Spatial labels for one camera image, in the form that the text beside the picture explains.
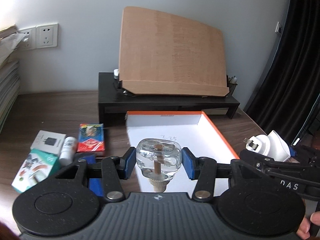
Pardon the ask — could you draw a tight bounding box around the clear glass liquid bottle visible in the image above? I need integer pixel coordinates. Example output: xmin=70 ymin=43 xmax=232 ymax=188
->
xmin=136 ymin=138 xmax=182 ymax=193

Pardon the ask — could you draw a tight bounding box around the white plug-in diffuser heater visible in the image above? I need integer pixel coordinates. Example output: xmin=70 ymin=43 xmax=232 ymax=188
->
xmin=244 ymin=130 xmax=291 ymax=162

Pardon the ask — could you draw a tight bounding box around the blue rectangular box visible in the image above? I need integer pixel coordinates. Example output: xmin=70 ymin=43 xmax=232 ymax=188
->
xmin=74 ymin=154 xmax=104 ymax=197

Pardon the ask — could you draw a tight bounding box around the red blue playing card box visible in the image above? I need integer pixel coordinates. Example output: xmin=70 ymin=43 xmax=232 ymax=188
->
xmin=77 ymin=124 xmax=105 ymax=152

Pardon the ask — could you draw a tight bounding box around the white charger packaging box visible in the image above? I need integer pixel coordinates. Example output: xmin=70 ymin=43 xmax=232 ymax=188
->
xmin=30 ymin=130 xmax=66 ymax=157

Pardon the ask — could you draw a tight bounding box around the green white bandage box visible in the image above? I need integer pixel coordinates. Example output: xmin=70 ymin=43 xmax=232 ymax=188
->
xmin=11 ymin=149 xmax=60 ymax=193

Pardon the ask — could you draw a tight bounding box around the person right hand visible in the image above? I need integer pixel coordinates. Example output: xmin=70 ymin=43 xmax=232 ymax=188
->
xmin=296 ymin=211 xmax=320 ymax=239

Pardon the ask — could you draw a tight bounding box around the orange-rimmed white box lid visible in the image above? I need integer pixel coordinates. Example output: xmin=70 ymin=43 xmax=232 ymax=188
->
xmin=124 ymin=110 xmax=240 ymax=198

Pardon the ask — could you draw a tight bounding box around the black monitor riser shelf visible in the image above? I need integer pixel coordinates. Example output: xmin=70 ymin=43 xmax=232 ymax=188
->
xmin=98 ymin=73 xmax=240 ymax=127

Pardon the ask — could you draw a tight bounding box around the small white pill bottle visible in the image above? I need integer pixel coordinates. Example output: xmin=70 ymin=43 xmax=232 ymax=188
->
xmin=59 ymin=137 xmax=78 ymax=167

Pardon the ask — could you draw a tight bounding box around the black curtain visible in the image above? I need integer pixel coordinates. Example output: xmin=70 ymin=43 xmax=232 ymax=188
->
xmin=246 ymin=0 xmax=319 ymax=144

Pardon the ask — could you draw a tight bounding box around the white bottle behind stand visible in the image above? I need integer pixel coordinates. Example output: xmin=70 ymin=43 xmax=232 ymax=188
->
xmin=113 ymin=69 xmax=119 ymax=80

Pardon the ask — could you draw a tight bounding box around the black mesh pen holder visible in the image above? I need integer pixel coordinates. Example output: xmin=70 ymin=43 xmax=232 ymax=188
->
xmin=226 ymin=75 xmax=238 ymax=96

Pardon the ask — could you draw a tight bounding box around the wooden book stand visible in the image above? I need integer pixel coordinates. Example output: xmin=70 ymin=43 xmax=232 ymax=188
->
xmin=119 ymin=7 xmax=229 ymax=97

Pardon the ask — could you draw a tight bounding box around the stack of books and papers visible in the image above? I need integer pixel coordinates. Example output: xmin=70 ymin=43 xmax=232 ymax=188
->
xmin=0 ymin=24 xmax=27 ymax=131

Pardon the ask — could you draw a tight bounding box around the white double wall socket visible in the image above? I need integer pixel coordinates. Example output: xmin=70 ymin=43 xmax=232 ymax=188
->
xmin=36 ymin=23 xmax=59 ymax=49

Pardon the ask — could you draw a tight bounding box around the white wall switch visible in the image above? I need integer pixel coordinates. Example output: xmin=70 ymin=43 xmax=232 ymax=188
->
xmin=275 ymin=22 xmax=283 ymax=35

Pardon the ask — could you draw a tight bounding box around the left white wall socket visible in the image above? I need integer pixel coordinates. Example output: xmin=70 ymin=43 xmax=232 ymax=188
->
xmin=18 ymin=27 xmax=36 ymax=50

